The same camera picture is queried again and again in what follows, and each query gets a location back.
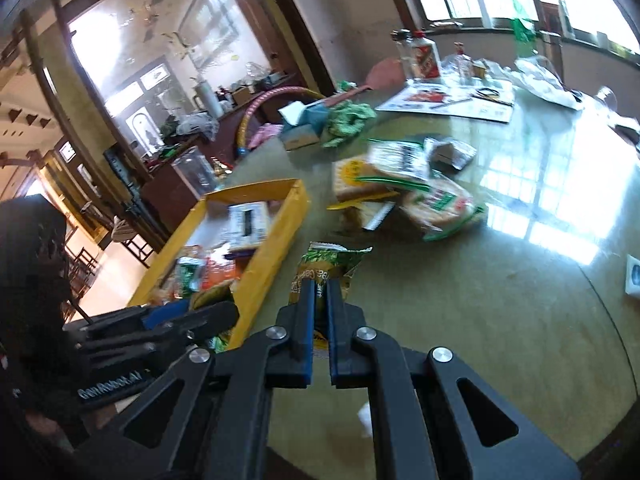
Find orange cracker packet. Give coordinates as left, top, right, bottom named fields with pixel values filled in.
left=205, top=257, right=247, bottom=287

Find green cloth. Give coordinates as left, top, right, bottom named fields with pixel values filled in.
left=322, top=100, right=378, bottom=148

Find yellow cardboard box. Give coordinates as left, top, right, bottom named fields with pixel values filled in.
left=127, top=178, right=311, bottom=351

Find beige cracker packet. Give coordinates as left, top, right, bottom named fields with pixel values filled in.
left=334, top=157, right=401, bottom=201

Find green plastic bag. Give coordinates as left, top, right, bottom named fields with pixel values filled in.
left=507, top=0, right=538, bottom=56

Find clear bottle with dark cap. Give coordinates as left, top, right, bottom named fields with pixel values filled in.
left=391, top=30, right=416, bottom=81

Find wooden chair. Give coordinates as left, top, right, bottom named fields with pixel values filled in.
left=112, top=215, right=156, bottom=267

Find white thermos jug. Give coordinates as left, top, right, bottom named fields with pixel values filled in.
left=194, top=82, right=223, bottom=118

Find large glass jar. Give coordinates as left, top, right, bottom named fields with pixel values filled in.
left=172, top=147, right=218, bottom=196

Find teal tissue box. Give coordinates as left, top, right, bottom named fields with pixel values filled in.
left=277, top=101, right=331, bottom=152

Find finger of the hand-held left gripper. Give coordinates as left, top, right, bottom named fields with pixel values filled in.
left=82, top=304, right=190, bottom=335
left=75, top=301, right=242, bottom=368

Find pink hand fan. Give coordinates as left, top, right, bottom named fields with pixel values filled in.
left=332, top=57, right=407, bottom=106

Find printed paper poster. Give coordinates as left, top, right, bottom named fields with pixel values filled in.
left=375, top=82, right=516, bottom=123

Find white box with black strip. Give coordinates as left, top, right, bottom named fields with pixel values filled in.
left=227, top=201, right=271, bottom=251

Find yellow packet with zigzag edge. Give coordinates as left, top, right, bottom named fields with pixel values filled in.
left=327, top=195, right=401, bottom=232

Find scissors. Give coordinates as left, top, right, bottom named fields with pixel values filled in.
left=472, top=87, right=513, bottom=107

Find white bottle with red label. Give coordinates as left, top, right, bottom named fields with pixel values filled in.
left=407, top=30, right=442, bottom=83

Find small glass bottle red cap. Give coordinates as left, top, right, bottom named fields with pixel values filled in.
left=452, top=41, right=475, bottom=86

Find clear drinking glass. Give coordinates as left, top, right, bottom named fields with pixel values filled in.
left=595, top=86, right=621, bottom=116

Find white plastic bag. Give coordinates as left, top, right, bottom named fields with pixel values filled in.
left=175, top=112, right=216, bottom=136

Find pink hula hoop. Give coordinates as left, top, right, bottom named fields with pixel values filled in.
left=236, top=85, right=326, bottom=161

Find pink cloth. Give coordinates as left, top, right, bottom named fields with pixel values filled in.
left=250, top=125, right=283, bottom=148

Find green yellow snack packet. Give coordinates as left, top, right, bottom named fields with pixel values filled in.
left=295, top=241, right=373, bottom=351

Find dark wooden cabinet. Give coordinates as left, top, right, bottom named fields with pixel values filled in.
left=102, top=72, right=311, bottom=233

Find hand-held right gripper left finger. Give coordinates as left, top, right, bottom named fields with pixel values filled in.
left=75, top=279, right=317, bottom=480

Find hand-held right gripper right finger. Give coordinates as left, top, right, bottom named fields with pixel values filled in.
left=326, top=277, right=583, bottom=480

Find clear plastic bag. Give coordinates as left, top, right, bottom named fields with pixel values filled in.
left=515, top=55, right=583, bottom=111

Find white striped snack packet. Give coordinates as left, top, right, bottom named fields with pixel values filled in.
left=367, top=137, right=433, bottom=183

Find dark silver snack packet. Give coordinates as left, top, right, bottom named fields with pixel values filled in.
left=425, top=136, right=478, bottom=173

